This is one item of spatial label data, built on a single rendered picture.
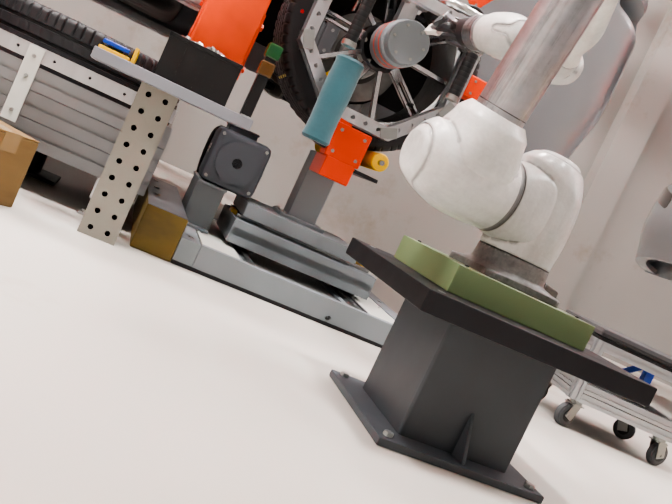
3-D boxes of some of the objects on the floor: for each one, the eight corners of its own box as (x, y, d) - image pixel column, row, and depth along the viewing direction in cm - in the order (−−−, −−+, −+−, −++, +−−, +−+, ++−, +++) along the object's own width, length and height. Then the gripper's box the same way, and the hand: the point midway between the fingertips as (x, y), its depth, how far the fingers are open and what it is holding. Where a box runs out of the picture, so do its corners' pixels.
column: (115, 239, 219) (177, 98, 215) (113, 245, 209) (178, 98, 206) (79, 224, 216) (142, 81, 213) (76, 230, 206) (142, 81, 203)
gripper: (498, 41, 205) (450, 37, 226) (471, 2, 199) (424, 1, 220) (478, 62, 204) (432, 56, 225) (450, 23, 198) (406, 20, 219)
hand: (435, 29), depth 219 cm, fingers closed
